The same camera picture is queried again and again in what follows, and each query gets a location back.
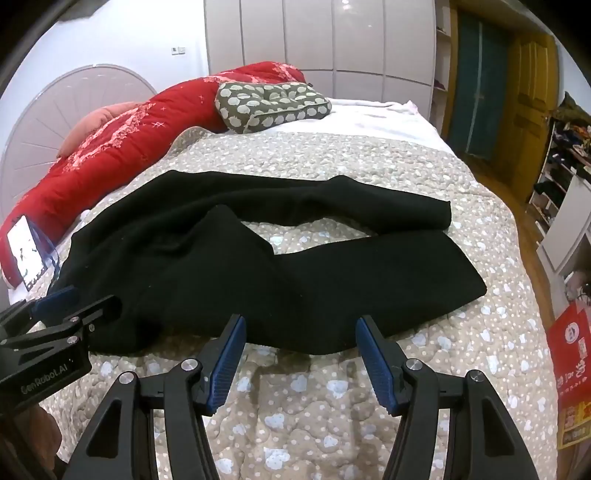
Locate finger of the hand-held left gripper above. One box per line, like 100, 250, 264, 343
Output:
0, 285, 77, 326
0, 295, 123, 358

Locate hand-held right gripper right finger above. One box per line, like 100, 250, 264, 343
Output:
355, 315, 541, 480

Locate red paper bag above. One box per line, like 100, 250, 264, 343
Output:
546, 302, 591, 450

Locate black pants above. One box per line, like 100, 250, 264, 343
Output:
46, 170, 488, 356

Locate beige quilted blanket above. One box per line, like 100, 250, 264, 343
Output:
39, 131, 561, 480

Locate dark teal door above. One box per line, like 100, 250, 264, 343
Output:
448, 9, 514, 162

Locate pink pillow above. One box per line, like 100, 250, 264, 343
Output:
58, 102, 139, 160

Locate white wardrobe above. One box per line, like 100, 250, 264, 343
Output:
203, 0, 437, 121

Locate open wardrobe side shelf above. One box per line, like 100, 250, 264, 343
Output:
431, 0, 459, 137

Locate white bed sheet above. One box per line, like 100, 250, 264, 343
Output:
323, 98, 455, 155

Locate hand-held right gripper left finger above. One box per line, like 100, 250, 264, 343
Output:
60, 314, 247, 480

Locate blue lanyard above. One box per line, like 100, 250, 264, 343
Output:
28, 219, 62, 280

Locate yellow wooden door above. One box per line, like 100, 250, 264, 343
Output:
489, 32, 561, 191

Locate red embroidered quilt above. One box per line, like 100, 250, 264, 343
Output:
0, 61, 308, 289

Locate pile of clothes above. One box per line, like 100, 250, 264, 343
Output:
551, 91, 591, 160

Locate white round headboard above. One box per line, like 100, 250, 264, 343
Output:
0, 65, 160, 222

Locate white cluttered shelf unit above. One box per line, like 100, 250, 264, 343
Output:
526, 115, 591, 280

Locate smartphone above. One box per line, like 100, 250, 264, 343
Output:
6, 215, 51, 288

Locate green dotted cushion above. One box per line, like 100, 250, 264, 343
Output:
215, 82, 333, 135

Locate person's left hand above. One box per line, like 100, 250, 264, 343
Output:
21, 406, 63, 467

